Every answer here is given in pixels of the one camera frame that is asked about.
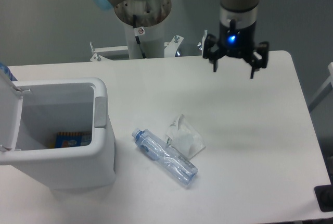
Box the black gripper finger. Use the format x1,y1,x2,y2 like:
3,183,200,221
202,34,224,72
241,41,270,79

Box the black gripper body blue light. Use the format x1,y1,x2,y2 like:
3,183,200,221
218,21,257,58

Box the white plastic wrapper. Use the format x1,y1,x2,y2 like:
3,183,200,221
165,114,206,160

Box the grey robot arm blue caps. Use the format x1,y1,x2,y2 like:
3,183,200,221
93,0,269,73

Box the white plastic trash can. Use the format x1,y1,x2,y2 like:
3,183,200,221
1,76,116,189

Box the clear crushed plastic bottle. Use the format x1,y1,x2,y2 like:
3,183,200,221
132,128,198,186

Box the black clamp at table edge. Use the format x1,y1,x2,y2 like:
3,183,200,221
314,184,332,213

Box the blue orange snack packet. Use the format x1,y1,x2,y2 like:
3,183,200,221
50,132,92,148

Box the blue object behind lid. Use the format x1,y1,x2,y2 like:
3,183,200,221
0,63,17,81

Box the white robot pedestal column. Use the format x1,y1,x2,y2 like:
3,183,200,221
114,0,172,45

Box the black cable on pedestal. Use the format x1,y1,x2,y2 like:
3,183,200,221
132,14,147,59

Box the white frame at right edge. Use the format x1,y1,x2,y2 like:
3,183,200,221
308,62,332,113

